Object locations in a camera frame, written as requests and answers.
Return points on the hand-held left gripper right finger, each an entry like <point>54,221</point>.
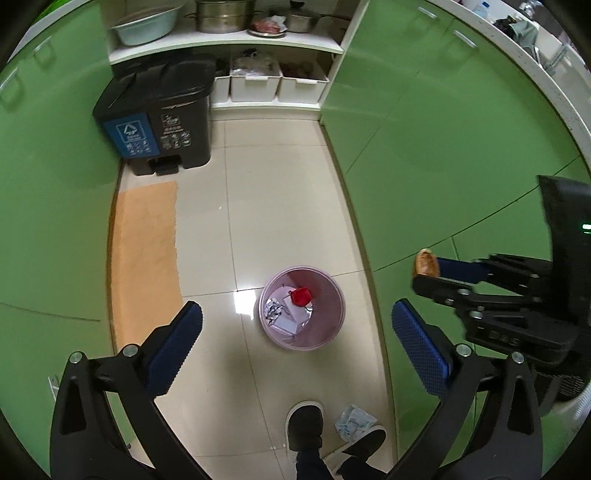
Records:
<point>418,348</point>

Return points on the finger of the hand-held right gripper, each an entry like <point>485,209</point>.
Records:
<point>461,270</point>
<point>443,288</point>

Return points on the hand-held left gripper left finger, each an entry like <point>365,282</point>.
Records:
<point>178,350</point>

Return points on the brown walnut shell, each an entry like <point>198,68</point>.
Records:
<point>426,263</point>

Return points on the white blue plastic bag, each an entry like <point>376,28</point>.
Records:
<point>354,420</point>

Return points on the pink wastebasket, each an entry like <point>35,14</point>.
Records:
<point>323,332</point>

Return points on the white plastic box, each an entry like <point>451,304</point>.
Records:
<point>291,318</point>

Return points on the red fabric pouch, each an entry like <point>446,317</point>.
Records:
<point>301,297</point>

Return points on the black pedal trash bin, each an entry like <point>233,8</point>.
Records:
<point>157,115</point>

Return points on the orange floor mat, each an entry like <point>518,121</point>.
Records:
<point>143,258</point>

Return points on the person's black shoe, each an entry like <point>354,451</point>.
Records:
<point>367,443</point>
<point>304,427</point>

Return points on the person's dark trouser leg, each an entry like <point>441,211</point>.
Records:
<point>360,470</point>
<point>311,466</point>

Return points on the tall steel faucet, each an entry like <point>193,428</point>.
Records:
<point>558,60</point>

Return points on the white storage bin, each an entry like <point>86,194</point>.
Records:
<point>300,90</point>
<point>220,90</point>
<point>254,87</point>

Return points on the dark cloth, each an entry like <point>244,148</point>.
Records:
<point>521,32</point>

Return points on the blue cap bottle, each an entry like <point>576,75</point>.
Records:
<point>478,5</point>

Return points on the clear bag of goods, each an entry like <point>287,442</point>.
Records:
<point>256,64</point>

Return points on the steel pan with lid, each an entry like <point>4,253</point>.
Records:
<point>300,18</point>

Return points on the white shelf unit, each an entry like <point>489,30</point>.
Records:
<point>221,44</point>

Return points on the plate with meat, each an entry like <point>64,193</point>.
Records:
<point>268,27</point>

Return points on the metal basin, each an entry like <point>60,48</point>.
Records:
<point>145,25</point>

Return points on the steel stock pot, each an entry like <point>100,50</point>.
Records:
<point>225,16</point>

